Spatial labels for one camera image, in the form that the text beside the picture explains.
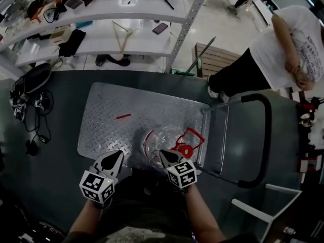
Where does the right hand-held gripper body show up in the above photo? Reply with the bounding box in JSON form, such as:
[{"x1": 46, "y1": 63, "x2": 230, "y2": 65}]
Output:
[{"x1": 166, "y1": 160, "x2": 198, "y2": 192}]

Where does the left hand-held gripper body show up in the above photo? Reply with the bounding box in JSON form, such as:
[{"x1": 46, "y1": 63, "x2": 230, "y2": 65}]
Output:
[{"x1": 79, "y1": 167, "x2": 120, "y2": 209}]

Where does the clear jar with red lid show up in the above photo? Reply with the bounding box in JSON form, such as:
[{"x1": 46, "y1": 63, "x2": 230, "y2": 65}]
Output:
[{"x1": 140, "y1": 126, "x2": 206, "y2": 168}]

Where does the metal platform cart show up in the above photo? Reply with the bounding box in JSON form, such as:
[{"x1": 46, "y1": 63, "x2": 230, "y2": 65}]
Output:
[{"x1": 77, "y1": 82, "x2": 273, "y2": 189}]

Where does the person's right forearm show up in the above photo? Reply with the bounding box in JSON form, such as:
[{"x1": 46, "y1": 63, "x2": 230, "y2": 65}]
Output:
[{"x1": 182, "y1": 185, "x2": 227, "y2": 243}]

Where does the person's left forearm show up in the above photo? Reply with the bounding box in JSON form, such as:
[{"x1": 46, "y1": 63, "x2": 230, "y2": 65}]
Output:
[{"x1": 68, "y1": 200, "x2": 102, "y2": 240}]

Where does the person's clothed body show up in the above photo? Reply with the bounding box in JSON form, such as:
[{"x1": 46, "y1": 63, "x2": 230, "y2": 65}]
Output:
[{"x1": 63, "y1": 168, "x2": 256, "y2": 243}]

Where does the small black object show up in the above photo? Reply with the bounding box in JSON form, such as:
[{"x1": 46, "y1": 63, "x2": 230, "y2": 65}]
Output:
[{"x1": 25, "y1": 139, "x2": 39, "y2": 156}]

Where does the black shoe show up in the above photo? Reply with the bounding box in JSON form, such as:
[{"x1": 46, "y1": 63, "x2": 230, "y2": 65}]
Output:
[
  {"x1": 107, "y1": 54, "x2": 131, "y2": 67},
  {"x1": 95, "y1": 54, "x2": 109, "y2": 67}
]

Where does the grey pole mop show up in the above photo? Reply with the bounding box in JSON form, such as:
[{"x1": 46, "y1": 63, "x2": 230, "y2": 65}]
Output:
[{"x1": 172, "y1": 36, "x2": 217, "y2": 75}]

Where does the black round stand base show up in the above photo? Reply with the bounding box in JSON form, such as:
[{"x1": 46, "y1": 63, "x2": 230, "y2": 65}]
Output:
[{"x1": 24, "y1": 63, "x2": 52, "y2": 94}]

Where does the black cloth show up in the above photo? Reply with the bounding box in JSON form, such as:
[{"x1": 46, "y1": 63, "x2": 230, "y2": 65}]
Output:
[{"x1": 58, "y1": 29, "x2": 87, "y2": 58}]

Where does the red white box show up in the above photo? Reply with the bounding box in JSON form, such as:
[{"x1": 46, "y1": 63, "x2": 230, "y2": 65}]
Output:
[{"x1": 298, "y1": 157, "x2": 320, "y2": 173}]

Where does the wooden clothes hanger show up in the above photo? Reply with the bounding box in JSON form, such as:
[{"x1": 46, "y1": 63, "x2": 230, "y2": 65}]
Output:
[{"x1": 111, "y1": 20, "x2": 134, "y2": 53}]

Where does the black phone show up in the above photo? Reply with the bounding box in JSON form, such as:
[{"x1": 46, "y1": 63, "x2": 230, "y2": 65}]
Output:
[{"x1": 152, "y1": 22, "x2": 169, "y2": 35}]

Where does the light wooden box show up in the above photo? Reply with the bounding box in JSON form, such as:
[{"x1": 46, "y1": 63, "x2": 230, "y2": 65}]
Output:
[{"x1": 50, "y1": 26, "x2": 72, "y2": 45}]

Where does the red black device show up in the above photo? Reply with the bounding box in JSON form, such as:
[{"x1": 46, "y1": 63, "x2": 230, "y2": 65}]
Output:
[{"x1": 296, "y1": 96, "x2": 322, "y2": 129}]

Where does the teal packet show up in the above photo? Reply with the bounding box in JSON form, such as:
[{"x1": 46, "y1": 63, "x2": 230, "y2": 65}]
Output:
[{"x1": 75, "y1": 20, "x2": 94, "y2": 29}]

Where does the white shelf rack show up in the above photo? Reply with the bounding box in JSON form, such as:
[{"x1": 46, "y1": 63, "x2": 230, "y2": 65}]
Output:
[{"x1": 0, "y1": 0, "x2": 216, "y2": 73}]

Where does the grey open bin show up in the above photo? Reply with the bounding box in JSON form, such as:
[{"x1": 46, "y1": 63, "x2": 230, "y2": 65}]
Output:
[{"x1": 64, "y1": 0, "x2": 85, "y2": 12}]

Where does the orange holder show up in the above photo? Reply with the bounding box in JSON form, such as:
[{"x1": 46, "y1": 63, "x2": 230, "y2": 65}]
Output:
[{"x1": 26, "y1": 0, "x2": 56, "y2": 24}]

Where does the black cable tangle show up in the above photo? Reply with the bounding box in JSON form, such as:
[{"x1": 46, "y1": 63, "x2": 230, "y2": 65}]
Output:
[{"x1": 10, "y1": 90, "x2": 55, "y2": 141}]

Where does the white metal frame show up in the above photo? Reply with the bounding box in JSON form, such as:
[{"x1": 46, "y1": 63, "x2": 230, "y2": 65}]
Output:
[{"x1": 231, "y1": 183, "x2": 303, "y2": 239}]

